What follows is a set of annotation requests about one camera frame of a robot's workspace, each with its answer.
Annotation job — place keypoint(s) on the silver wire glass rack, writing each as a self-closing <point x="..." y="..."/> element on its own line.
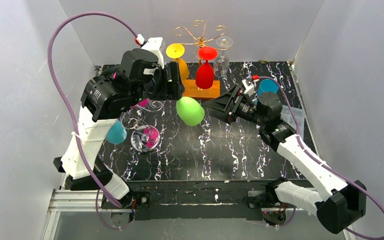
<point x="139" y="125"/>

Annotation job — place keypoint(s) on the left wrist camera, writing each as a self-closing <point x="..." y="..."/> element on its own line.
<point x="154" y="45"/>

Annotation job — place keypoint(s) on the clear plastic screw box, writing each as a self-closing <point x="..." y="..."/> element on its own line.
<point x="287" y="116"/>

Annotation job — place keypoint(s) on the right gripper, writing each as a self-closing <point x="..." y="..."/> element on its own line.
<point x="231" y="106"/>

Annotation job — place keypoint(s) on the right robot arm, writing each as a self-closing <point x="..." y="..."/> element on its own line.
<point x="335" y="202"/>

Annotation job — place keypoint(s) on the pink wine glass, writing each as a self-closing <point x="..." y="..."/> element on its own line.
<point x="149" y="134"/>

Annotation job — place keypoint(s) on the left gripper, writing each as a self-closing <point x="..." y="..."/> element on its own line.
<point x="172" y="81"/>

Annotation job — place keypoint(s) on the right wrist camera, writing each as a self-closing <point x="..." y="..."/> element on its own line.
<point x="248" y="85"/>

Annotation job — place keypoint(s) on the orange yellow wine glass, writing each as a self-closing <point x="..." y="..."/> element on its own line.
<point x="175" y="51"/>

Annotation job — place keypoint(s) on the blue wine glass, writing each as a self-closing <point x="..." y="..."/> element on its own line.
<point x="267" y="85"/>

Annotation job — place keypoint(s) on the red wine glass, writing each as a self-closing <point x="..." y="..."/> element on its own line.
<point x="205" y="73"/>

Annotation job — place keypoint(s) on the clear wine glass on gold rack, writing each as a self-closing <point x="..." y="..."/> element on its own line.
<point x="222" y="62"/>

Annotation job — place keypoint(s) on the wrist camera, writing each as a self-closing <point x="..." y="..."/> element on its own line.
<point x="248" y="85"/>
<point x="154" y="45"/>

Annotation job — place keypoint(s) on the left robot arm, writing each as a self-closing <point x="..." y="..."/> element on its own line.
<point x="106" y="96"/>

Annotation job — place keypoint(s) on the teal wine glass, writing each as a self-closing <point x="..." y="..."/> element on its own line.
<point x="117" y="134"/>

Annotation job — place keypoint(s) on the green wine glass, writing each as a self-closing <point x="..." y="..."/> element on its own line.
<point x="190" y="111"/>

